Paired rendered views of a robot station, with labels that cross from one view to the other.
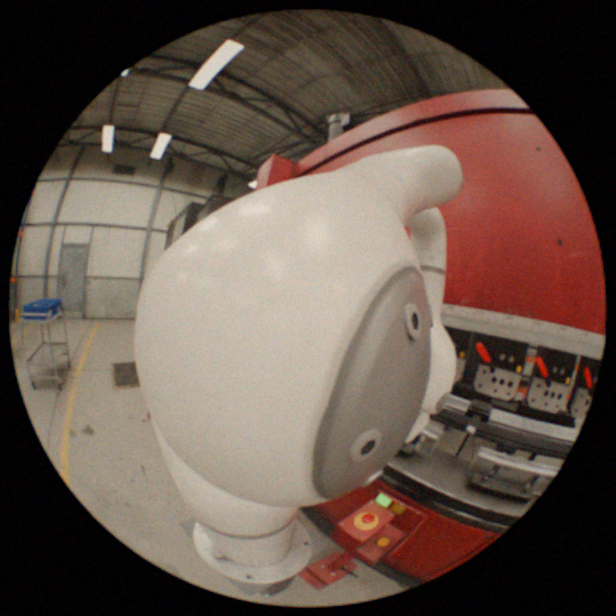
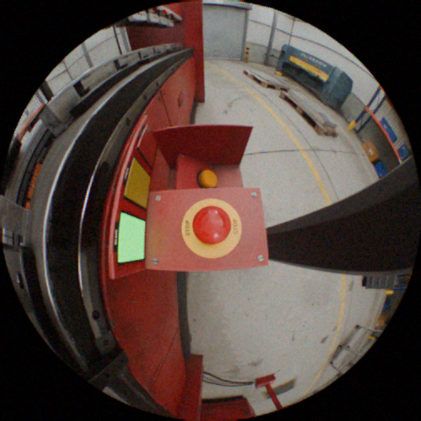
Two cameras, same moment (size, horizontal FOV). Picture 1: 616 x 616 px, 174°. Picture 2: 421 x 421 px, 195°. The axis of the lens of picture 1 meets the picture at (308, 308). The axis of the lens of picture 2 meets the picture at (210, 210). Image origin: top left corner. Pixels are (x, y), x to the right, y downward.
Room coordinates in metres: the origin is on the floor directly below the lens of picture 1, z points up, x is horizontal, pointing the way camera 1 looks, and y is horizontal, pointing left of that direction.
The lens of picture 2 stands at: (0.31, -0.22, 0.93)
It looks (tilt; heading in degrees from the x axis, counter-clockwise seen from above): 75 degrees down; 216
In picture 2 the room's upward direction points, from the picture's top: straight up
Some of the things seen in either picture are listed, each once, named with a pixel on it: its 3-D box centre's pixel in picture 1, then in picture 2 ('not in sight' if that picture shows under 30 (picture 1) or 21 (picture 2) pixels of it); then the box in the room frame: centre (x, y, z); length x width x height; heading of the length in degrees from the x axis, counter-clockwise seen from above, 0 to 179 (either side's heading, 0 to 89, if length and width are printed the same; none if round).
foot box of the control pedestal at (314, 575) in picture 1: (326, 571); not in sight; (0.24, -0.25, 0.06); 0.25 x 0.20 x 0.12; 127
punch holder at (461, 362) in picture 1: (447, 351); not in sight; (0.55, -0.45, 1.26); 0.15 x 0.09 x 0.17; 36
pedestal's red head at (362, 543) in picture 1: (376, 530); (204, 199); (0.26, -0.27, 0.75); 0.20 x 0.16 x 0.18; 37
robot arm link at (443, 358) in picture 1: (430, 340); not in sight; (0.40, -0.27, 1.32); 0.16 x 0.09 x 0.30; 21
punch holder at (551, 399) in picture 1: (551, 377); not in sight; (0.22, -0.68, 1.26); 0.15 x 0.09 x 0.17; 36
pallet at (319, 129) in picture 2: not in sight; (311, 112); (-2.65, 0.09, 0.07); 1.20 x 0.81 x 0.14; 53
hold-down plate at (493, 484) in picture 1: (502, 489); (109, 81); (0.16, -0.66, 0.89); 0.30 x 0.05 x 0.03; 36
